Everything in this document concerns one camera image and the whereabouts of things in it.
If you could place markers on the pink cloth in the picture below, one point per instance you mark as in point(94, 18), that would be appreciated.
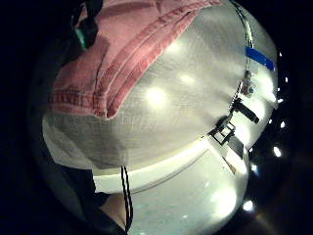
point(107, 65)

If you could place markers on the the person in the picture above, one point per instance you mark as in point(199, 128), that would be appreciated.
point(98, 202)

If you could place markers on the blue tape strip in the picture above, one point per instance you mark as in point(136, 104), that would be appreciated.
point(259, 57)

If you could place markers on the black table clamp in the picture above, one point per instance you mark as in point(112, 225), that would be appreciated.
point(228, 125)

